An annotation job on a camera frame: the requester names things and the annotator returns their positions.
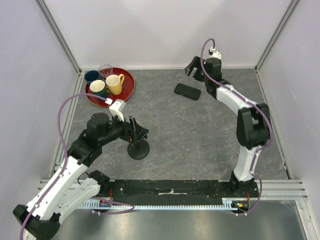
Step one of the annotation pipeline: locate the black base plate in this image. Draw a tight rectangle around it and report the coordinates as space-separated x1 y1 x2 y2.
97 179 259 206

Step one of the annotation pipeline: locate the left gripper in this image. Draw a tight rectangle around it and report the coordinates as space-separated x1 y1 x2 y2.
99 112 149 146

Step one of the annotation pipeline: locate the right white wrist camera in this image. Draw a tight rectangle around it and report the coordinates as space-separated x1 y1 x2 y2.
208 47 222 60

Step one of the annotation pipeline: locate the slotted cable duct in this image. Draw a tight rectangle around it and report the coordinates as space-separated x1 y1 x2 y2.
78 199 250 211

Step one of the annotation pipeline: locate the dark green mug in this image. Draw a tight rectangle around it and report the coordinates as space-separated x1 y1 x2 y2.
89 79 109 98

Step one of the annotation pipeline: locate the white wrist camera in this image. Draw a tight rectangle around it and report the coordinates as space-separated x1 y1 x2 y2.
105 98 126 122
208 47 222 60

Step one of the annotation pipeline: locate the black smartphone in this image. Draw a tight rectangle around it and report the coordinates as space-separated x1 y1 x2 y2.
174 83 201 100

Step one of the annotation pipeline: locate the clear drinking glass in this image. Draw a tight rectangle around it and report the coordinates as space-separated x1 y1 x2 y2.
98 64 114 79

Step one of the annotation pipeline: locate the red round tray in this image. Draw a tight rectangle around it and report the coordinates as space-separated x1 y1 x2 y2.
86 67 135 108

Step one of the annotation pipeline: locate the black phone stand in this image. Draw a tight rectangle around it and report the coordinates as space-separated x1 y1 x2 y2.
127 139 150 160

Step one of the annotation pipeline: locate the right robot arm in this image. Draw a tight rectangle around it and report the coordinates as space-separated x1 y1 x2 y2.
184 56 272 197

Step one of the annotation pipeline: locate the blue mug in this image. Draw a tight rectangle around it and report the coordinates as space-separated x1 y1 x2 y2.
84 70 101 85

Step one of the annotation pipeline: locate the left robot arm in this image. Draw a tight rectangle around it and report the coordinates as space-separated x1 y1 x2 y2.
13 112 150 240

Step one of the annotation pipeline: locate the yellow mug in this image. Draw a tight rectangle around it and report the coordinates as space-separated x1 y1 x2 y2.
105 74 125 95

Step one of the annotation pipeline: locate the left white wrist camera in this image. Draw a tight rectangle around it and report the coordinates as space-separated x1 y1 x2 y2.
105 98 126 122

